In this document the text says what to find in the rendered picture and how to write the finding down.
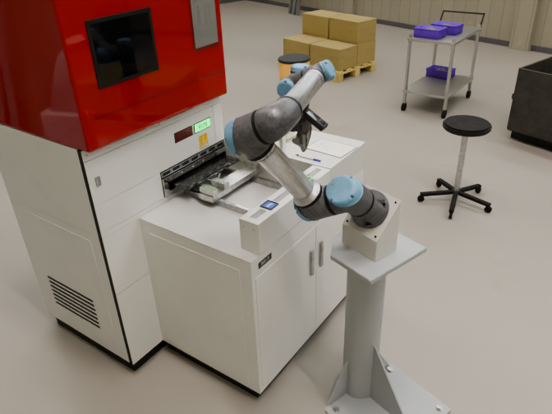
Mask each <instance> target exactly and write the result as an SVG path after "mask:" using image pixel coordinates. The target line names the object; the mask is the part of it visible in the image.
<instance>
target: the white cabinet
mask: <svg viewBox="0 0 552 414"><path fill-rule="evenodd" d="M347 215H348V213H344V214H338V215H334V216H331V217H328V218H322V219H320V220H317V221H310V222H307V221H304V220H302V221H301V222H300V223H299V224H298V225H297V226H296V227H294V228H293V229H292V230H291V231H289V232H288V233H287V234H286V235H284V236H283V237H282V238H281V239H280V240H278V241H277V242H276V243H275V244H273V245H272V246H271V247H270V248H269V249H268V250H267V251H266V252H264V253H263V254H262V255H261V256H259V257H258V258H257V259H256V260H255V261H253V262H252V263H251V264H250V263H247V262H245V261H243V260H239V259H238V258H235V257H233V256H230V255H227V254H225V253H222V252H221V251H217V250H215V249H213V248H210V247H208V246H205V245H202V244H200V243H199V242H196V241H192V240H191V239H188V238H186V237H183V236H180V235H178V234H176V233H174V232H170V231H168V230H166V229H163V228H160V227H158V226H155V225H153V224H151V223H147V222H146V221H143V220H141V219H140V227H141V231H142V237H143V241H144V245H145V253H146V257H147V261H148V266H149V273H150V277H151V282H152V286H153V290H154V299H155V303H156V307H157V312H158V316H159V323H160V328H161V332H162V336H163V341H165V342H167V343H168V345H169V348H171V349H172V350H173V351H175V352H178V353H179V354H181V355H183V356H184V357H186V358H188V359H190V360H192V361H193V362H195V363H197V364H199V365H200V366H203V367H204V368H205V369H207V370H210V371H212V372H213V373H215V374H216V375H218V376H220V377H222V378H224V379H225V380H227V381H229V382H231V383H232V384H235V385H236V386H238V387H239V388H241V389H244V390H245V391H247V392H248V393H251V394H252V395H254V396H256V397H257V398H258V397H259V396H260V395H261V394H262V393H263V392H264V391H265V389H266V388H267V387H268V386H269V385H270V384H271V382H272V381H273V380H274V379H275V378H276V376H277V375H278V374H279V373H280V372H281V370H282V369H283V368H284V367H285V366H286V365H287V363H288V362H289V361H290V360H291V359H292V358H293V357H294V356H295V355H296V354H297V352H298V351H299V350H300V349H301V348H302V346H303V345H304V344H305V343H306V342H307V340H308V339H309V338H310V337H311V336H312V334H313V333H314V332H315V331H316V330H317V329H318V328H319V327H320V326H321V325H322V324H323V322H324V321H325V320H326V319H327V318H328V316H329V315H330V314H331V313H332V312H333V311H334V309H335V308H336V307H337V306H338V304H339V303H340V302H341V301H342V300H343V299H344V297H345V296H346V291H347V270H346V269H345V268H343V267H342V266H341V265H339V264H337V263H336V262H334V261H332V260H331V259H330V255H331V248H332V242H333V235H334V234H335V233H337V232H340V231H342V230H343V221H344V219H345V218H346V217H347Z"/></svg>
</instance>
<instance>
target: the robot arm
mask: <svg viewBox="0 0 552 414"><path fill-rule="evenodd" d="M290 72H291V74H290V75H289V76H287V77H286V78H284V79H282V80H281V81H280V82H279V83H278V86H277V92H278V95H279V96H280V98H279V99H277V101H275V102H273V103H271V104H269V105H266V106H264V107H262V108H258V109H256V110H255V111H253V112H250V113H247V114H245V115H243V116H240V117H236V118H234V119H233V120H231V121H230V122H228V123H227V125H226V126H225V128H224V139H225V144H226V146H227V148H228V150H229V151H230V153H231V154H233V155H235V156H241V155H245V156H246V157H247V158H248V159H249V160H250V161H251V162H258V163H259V164H260V165H261V166H262V167H263V168H264V169H265V170H266V171H267V172H268V173H270V174H271V175H272V176H273V177H274V178H275V179H276V180H277V181H278V182H279V183H280V184H281V185H282V186H283V187H284V188H285V189H286V190H287V191H288V192H289V193H290V194H291V195H292V196H293V206H294V209H295V210H296V213H297V215H298V216H299V217H300V218H301V219H302V220H304V221H307V222H310V221H317V220H320V219H324V218H328V217H331V216H334V215H338V214H344V213H349V214H350V215H351V216H352V219H353V221H354V222H355V223H356V224H357V225H359V226H360V227H362V228H375V227H377V226H379V225H380V224H381V223H382V222H383V221H384V220H385V219H386V217H387V215H388V213H389V201H388V199H387V197H386V196H385V195H384V194H383V193H381V192H380V191H377V190H372V189H368V188H367V187H366V186H364V185H363V184H361V183H360V182H359V181H358V180H357V179H356V178H354V177H351V176H348V175H339V176H336V177H335V178H333V179H332V180H331V182H329V184H328V185H326V186H321V185H320V184H319V183H318V182H317V181H316V180H310V179H309V178H308V177H307V176H306V175H305V173H304V172H303V171H302V170H301V169H299V167H298V166H297V165H296V164H295V163H294V162H293V161H291V159H290V158H289V157H288V156H287V155H286V154H285V153H284V152H283V151H282V150H281V149H280V148H279V147H278V146H277V145H276V144H275V142H276V141H278V140H280V139H282V138H283V137H284V136H285V135H286V134H287V133H288V132H290V131H292V132H295V131H297V134H296V138H293V139H292V143H293V144H295V145H298V146H300V148H301V151H302V152H305V151H306V149H307V146H308V145H309V141H310V138H311V131H312V125H313V126H314V127H316V128H317V129H318V130H320V131H323V130H324V129H325V128H327V126H328V123H327V122H326V121H325V120H323V119H322V118H321V117H319V116H318V115H317V114H316V113H314V112H313V111H312V110H310V109H309V108H308V107H309V106H310V101H311V100H312V99H313V97H314V96H315V95H316V93H317V92H318V91H319V89H320V88H321V87H322V85H323V84H324V83H325V82H328V81H331V80H332V79H334V77H335V75H336V72H335V69H334V65H333V63H332V62H331V61H330V60H324V61H322V62H318V63H316V64H315V65H313V66H311V67H309V65H307V64H305V63H295V64H292V65H291V71H290ZM311 124H312V125H311Z"/></svg>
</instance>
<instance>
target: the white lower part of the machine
mask: <svg viewBox="0 0 552 414"><path fill-rule="evenodd" d="M9 198H10V201H11V205H12V208H13V210H14V213H15V216H16V220H17V222H18V225H19V228H20V230H21V234H22V236H23V239H24V242H25V246H26V249H27V251H28V254H29V257H30V261H31V264H32V266H33V269H34V273H35V276H36V278H37V281H38V284H39V288H40V291H41V292H42V295H43V298H44V302H45V305H46V307H47V310H48V313H49V314H51V315H53V316H55V317H56V319H57V323H58V324H60V325H61V326H63V327H64V328H66V329H68V330H70V331H71V332H73V333H74V334H76V335H77V336H79V337H81V338H83V339H84V340H85V341H87V342H88V343H91V344H92V345H94V346H95V347H97V348H98V349H100V350H101V351H103V352H105V353H107V354H108V355H109V356H111V357H113V358H114V359H116V360H118V361H120V362H121V363H122V364H124V365H125V366H127V367H129V368H131V369H132V370H134V371H136V370H137V369H139V368H140V367H141V366H142V365H143V364H145V363H146V362H147V361H148V360H149V359H150V358H151V357H152V356H153V355H154V354H156V353H157V352H158V351H159V350H160V349H162V348H163V347H164V346H165V345H166V344H168V343H167V342H165V341H163V336H162V332H161V328H160V323H159V316H158V312H157V307H156V303H155V299H154V290H153V286H152V282H151V277H150V270H149V266H148V261H147V257H146V253H145V245H144V241H143V237H142V231H141V227H140V220H139V219H136V220H134V221H133V222H131V223H129V224H127V225H126V226H125V227H123V228H121V229H119V230H117V231H116V232H114V233H112V234H111V235H109V236H107V237H105V238H104V239H100V238H98V237H96V236H94V235H92V234H90V233H88V232H85V231H83V230H81V229H79V228H76V227H74V226H72V225H70V224H68V223H65V222H63V221H62V220H59V219H57V218H54V217H53V216H50V215H48V214H46V213H44V212H42V211H39V210H37V209H35V208H33V207H30V206H28V205H26V204H24V203H21V202H20V201H18V200H15V199H12V198H11V197H9Z"/></svg>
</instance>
